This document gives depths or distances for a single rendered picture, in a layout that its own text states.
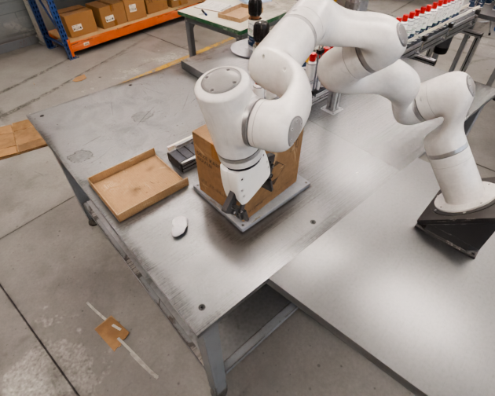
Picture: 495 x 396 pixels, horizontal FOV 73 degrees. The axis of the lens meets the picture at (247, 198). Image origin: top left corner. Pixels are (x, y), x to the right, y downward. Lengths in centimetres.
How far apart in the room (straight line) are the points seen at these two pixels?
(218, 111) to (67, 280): 191
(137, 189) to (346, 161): 89
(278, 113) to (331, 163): 102
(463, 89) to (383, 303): 66
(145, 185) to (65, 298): 104
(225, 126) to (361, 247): 81
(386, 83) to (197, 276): 77
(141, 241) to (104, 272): 105
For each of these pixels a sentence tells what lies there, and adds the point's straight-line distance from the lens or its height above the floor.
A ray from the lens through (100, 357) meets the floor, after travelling 200.
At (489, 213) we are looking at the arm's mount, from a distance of 125.
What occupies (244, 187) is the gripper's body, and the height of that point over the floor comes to 132.
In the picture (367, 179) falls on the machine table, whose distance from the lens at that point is 146.
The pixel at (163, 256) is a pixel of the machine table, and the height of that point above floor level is 83.
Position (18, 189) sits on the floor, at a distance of 306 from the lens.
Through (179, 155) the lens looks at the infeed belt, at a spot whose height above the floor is 88.
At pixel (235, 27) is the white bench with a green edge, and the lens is 301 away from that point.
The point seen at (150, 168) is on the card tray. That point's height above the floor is 83.
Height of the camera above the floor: 176
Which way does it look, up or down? 46 degrees down
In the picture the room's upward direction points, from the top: straight up
